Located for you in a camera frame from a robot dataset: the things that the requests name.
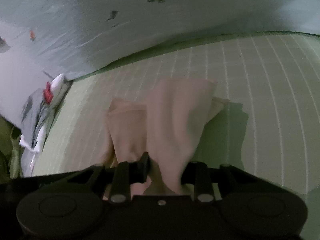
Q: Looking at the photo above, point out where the pink cloth garment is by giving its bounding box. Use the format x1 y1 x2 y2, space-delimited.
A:
98 79 228 196

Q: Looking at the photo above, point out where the olive green fabric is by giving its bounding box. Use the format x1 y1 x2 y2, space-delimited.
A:
0 116 24 184

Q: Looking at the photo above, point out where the white folded cloth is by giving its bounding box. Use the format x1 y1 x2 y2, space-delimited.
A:
20 74 69 153

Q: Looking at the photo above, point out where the grey garment with red cuff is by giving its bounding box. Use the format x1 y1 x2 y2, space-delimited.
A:
20 82 54 150

